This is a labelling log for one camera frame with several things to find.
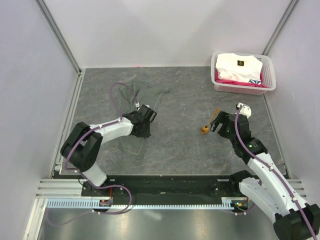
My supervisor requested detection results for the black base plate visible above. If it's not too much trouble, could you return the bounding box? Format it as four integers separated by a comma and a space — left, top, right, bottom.
81, 175, 246, 205

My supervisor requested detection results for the white folded shirt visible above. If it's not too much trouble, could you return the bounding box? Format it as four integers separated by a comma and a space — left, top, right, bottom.
215, 53, 263, 85

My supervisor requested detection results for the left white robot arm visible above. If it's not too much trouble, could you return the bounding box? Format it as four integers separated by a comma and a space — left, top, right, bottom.
60, 104, 157, 197

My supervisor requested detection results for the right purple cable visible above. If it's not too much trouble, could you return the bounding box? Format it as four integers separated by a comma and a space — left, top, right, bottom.
219, 104, 318, 240

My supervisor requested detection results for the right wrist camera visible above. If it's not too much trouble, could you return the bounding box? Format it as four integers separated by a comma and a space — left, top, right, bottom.
236, 102, 252, 119

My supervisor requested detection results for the light blue cable duct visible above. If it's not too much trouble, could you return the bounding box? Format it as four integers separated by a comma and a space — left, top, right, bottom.
46, 196, 248, 210

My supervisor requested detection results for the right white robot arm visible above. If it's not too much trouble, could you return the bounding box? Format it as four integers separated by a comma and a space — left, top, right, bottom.
209, 111, 320, 240

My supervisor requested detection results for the pink folded cloth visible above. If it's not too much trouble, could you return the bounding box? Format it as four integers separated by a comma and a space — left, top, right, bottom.
214, 70, 267, 88

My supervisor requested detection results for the grey cloth napkin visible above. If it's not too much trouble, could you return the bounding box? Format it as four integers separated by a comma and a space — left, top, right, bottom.
115, 81, 171, 157

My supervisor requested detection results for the white plastic basket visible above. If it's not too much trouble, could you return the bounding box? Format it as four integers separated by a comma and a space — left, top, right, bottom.
210, 51, 276, 96

